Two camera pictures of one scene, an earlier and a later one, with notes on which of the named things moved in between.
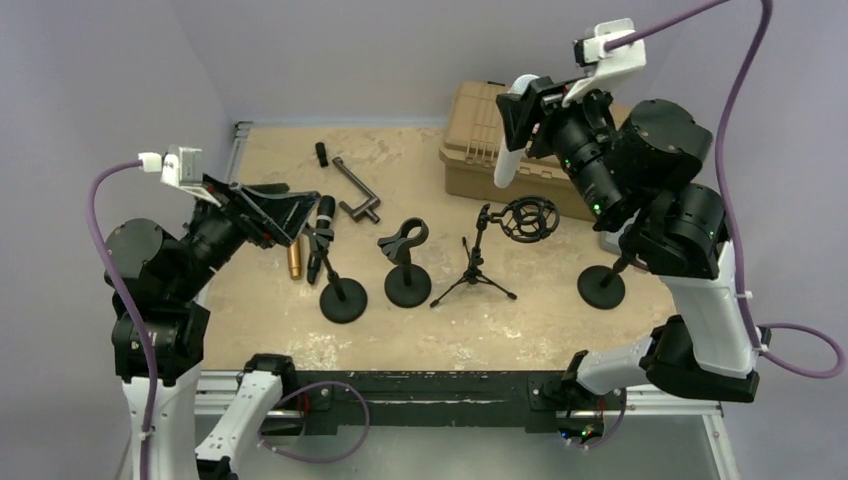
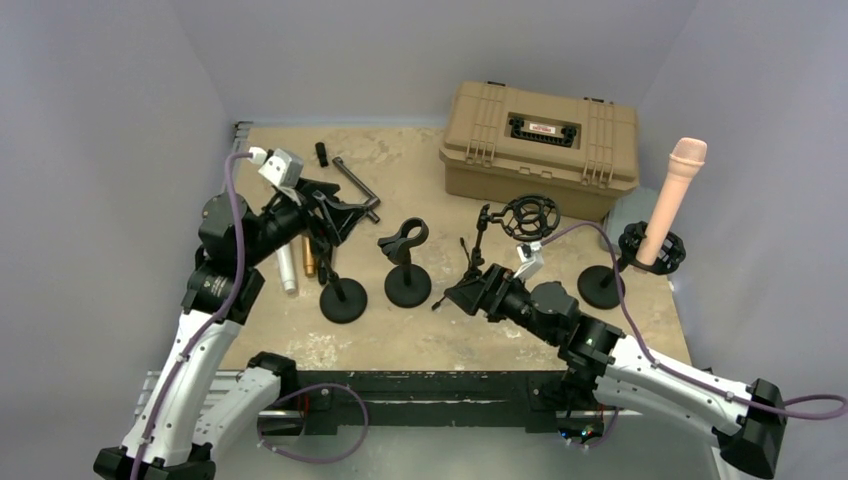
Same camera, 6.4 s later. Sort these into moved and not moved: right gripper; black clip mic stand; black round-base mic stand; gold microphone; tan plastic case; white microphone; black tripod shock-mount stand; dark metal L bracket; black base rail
Moved: gold microphone; right gripper; white microphone
Not moved: tan plastic case; black tripod shock-mount stand; black base rail; black clip mic stand; black round-base mic stand; dark metal L bracket
